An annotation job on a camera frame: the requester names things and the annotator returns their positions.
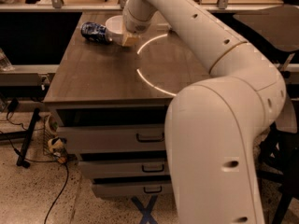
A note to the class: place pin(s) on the black metal stand leg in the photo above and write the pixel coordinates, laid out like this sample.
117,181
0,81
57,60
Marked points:
27,139

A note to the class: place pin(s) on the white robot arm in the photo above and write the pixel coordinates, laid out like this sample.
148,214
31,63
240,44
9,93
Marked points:
211,125

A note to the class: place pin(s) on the bottom grey drawer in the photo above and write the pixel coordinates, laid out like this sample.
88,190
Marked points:
132,189

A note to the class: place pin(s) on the grey drawer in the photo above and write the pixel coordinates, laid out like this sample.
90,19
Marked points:
132,189
106,139
123,168

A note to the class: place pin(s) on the wire basket with items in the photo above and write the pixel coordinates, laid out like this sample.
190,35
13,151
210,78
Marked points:
53,143

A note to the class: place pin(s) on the blue pepsi can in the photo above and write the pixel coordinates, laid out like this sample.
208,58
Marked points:
95,32

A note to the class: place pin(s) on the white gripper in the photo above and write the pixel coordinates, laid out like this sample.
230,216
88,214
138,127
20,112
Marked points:
139,27

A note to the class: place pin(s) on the white bowl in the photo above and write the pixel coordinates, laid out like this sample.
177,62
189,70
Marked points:
115,29

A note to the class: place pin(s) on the middle grey drawer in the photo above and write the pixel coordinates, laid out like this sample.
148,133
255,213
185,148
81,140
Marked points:
123,168

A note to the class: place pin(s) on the grey drawer cabinet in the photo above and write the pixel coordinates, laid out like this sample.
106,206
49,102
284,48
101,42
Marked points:
109,85

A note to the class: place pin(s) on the top grey drawer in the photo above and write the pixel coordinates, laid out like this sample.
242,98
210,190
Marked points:
106,139

